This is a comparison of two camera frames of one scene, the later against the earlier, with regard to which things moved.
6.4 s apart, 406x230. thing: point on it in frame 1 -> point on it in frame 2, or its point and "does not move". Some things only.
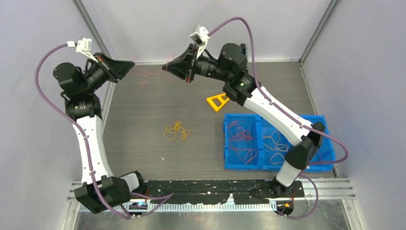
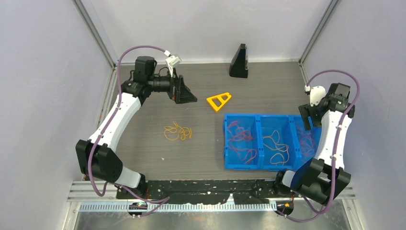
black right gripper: x=182 y=65 -> x=306 y=110
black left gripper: x=115 y=70 -> x=179 y=92
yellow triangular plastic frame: x=217 y=102 does not move
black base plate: x=243 y=192 does not move
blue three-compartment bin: x=251 y=145 does not move
